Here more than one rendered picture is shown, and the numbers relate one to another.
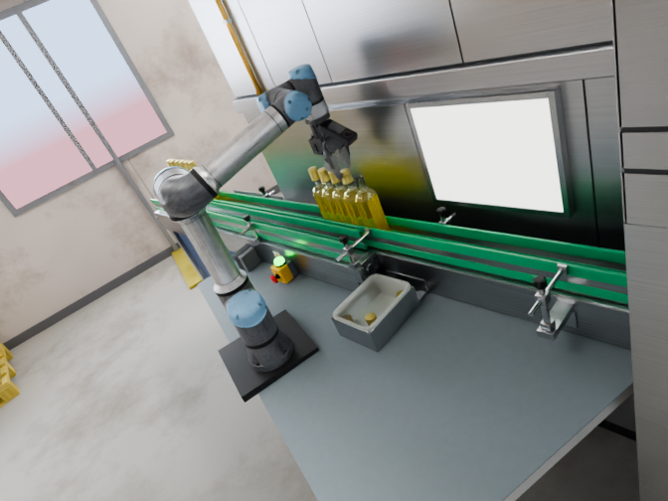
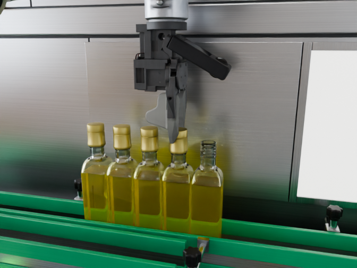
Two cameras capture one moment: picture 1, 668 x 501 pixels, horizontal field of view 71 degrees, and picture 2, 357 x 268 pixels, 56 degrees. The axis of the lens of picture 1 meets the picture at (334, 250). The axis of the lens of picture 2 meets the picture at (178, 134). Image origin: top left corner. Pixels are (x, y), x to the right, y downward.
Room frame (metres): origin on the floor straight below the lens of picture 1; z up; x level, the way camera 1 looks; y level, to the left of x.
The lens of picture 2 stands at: (0.99, 0.29, 1.32)
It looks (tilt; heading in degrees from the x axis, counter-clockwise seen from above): 15 degrees down; 316
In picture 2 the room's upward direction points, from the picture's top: straight up
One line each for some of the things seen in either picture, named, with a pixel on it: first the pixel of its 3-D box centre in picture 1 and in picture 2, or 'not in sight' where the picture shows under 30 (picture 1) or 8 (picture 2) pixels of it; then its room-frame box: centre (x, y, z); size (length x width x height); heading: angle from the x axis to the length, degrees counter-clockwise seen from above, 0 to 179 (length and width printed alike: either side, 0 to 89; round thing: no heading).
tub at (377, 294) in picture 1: (375, 309); not in sight; (1.17, -0.04, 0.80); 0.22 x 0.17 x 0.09; 122
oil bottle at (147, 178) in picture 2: (350, 213); (151, 210); (1.48, -0.11, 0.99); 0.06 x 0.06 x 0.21; 33
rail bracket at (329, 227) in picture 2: (449, 223); (329, 232); (1.22, -0.36, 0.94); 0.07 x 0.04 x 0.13; 122
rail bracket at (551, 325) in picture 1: (551, 308); not in sight; (0.78, -0.40, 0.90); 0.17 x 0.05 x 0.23; 122
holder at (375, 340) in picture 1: (381, 305); not in sight; (1.18, -0.06, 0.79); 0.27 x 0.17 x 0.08; 122
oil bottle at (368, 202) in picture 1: (373, 217); (206, 217); (1.38, -0.17, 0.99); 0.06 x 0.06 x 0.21; 33
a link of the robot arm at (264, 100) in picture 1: (279, 101); not in sight; (1.41, -0.03, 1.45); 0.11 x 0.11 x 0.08; 15
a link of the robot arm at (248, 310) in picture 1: (250, 315); not in sight; (1.22, 0.32, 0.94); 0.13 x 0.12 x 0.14; 15
